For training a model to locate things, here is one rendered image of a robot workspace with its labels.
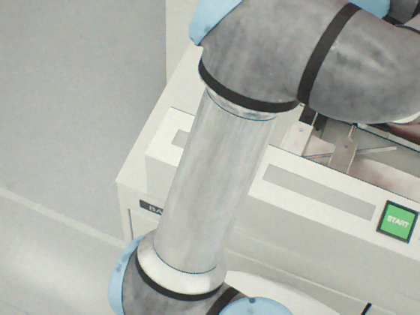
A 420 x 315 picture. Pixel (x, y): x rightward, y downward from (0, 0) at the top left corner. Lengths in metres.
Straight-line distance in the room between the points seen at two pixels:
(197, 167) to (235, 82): 0.13
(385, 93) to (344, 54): 0.06
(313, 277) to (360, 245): 0.19
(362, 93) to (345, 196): 0.53
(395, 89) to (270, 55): 0.13
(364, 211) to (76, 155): 1.27
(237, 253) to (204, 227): 0.54
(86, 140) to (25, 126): 0.19
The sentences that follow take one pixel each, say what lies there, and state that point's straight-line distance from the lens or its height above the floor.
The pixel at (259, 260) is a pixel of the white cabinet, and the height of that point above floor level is 0.73.
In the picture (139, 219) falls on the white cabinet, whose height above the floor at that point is 0.71.
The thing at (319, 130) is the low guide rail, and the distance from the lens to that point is 1.53.
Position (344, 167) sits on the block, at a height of 0.91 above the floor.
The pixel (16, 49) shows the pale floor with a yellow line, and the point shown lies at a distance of 2.70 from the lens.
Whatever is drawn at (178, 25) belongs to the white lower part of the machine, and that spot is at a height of 0.41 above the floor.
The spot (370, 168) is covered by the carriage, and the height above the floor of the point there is 0.88.
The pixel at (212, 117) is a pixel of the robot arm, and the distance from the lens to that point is 0.93.
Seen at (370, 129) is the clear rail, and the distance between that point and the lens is 1.49.
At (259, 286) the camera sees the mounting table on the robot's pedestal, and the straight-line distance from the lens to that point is 1.42.
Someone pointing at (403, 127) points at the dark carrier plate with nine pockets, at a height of 0.90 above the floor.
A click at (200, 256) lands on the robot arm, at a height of 1.18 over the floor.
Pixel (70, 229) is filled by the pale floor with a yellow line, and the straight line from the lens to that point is 2.37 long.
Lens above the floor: 2.15
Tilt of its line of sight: 61 degrees down
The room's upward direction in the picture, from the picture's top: 4 degrees clockwise
